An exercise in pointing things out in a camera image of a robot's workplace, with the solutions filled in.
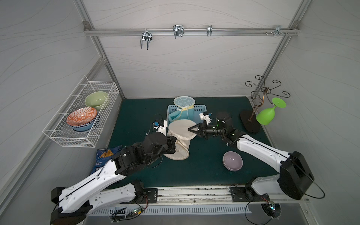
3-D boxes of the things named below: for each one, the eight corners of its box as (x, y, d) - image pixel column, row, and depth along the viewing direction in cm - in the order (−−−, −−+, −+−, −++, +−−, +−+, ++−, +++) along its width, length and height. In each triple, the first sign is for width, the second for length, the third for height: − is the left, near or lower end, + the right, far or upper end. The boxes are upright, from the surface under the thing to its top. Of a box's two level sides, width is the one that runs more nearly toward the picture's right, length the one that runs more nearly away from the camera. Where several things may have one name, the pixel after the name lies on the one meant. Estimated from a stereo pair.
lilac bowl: (223, 172, 83) (225, 169, 78) (220, 155, 90) (222, 151, 85) (241, 172, 83) (245, 169, 78) (237, 155, 90) (240, 151, 85)
